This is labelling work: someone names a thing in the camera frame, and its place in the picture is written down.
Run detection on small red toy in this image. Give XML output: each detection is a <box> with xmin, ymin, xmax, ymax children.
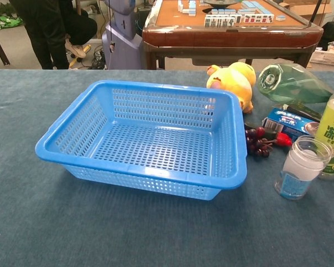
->
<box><xmin>275</xmin><ymin>132</ymin><xmax>293</xmax><ymax>147</ymax></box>

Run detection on brown mahjong table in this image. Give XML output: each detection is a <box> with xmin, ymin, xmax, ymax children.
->
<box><xmin>141</xmin><ymin>0</ymin><xmax>325</xmax><ymax>70</ymax></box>

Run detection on black white snack packet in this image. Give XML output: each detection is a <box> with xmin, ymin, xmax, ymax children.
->
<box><xmin>279</xmin><ymin>102</ymin><xmax>322</xmax><ymax>123</ymax></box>

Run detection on clear bottle with green label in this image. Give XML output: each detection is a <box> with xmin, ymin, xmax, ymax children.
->
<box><xmin>315</xmin><ymin>88</ymin><xmax>334</xmax><ymax>181</ymax></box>

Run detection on person in black trousers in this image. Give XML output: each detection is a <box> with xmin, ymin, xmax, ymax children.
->
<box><xmin>8</xmin><ymin>0</ymin><xmax>98</xmax><ymax>70</ymax></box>

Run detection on dark purple fake grapes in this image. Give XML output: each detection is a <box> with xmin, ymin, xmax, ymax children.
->
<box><xmin>244</xmin><ymin>126</ymin><xmax>278</xmax><ymax>159</ymax></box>

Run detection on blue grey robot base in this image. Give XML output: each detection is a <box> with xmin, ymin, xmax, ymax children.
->
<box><xmin>101</xmin><ymin>0</ymin><xmax>144</xmax><ymax>70</ymax></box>

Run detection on white plastic crate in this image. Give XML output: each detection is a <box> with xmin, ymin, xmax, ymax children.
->
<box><xmin>310</xmin><ymin>45</ymin><xmax>334</xmax><ymax>68</ymax></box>

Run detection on clear jar with blue label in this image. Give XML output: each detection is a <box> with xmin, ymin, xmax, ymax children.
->
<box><xmin>274</xmin><ymin>135</ymin><xmax>334</xmax><ymax>200</ymax></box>

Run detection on teal table cloth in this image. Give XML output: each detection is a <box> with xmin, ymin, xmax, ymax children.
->
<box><xmin>0</xmin><ymin>68</ymin><xmax>334</xmax><ymax>267</ymax></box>

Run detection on yellow plush duck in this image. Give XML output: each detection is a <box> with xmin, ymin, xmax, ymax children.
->
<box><xmin>206</xmin><ymin>61</ymin><xmax>257</xmax><ymax>114</ymax></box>

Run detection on green crumpled bag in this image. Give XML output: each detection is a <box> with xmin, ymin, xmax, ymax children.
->
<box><xmin>0</xmin><ymin>15</ymin><xmax>24</xmax><ymax>30</ymax></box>

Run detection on green transparent spray bottle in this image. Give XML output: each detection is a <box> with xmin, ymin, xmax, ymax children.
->
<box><xmin>257</xmin><ymin>63</ymin><xmax>334</xmax><ymax>105</ymax></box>

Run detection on white sneaker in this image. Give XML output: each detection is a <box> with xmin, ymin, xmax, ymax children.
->
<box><xmin>65</xmin><ymin>38</ymin><xmax>87</xmax><ymax>60</ymax></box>

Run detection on row of mahjong tiles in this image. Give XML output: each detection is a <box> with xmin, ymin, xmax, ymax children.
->
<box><xmin>204</xmin><ymin>13</ymin><xmax>275</xmax><ymax>28</ymax></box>

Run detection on blue plastic mesh basket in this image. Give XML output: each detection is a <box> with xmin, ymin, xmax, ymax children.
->
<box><xmin>35</xmin><ymin>80</ymin><xmax>248</xmax><ymax>201</ymax></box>

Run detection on blue pink cookie box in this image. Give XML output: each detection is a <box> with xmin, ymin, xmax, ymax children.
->
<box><xmin>262</xmin><ymin>107</ymin><xmax>321</xmax><ymax>137</ymax></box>

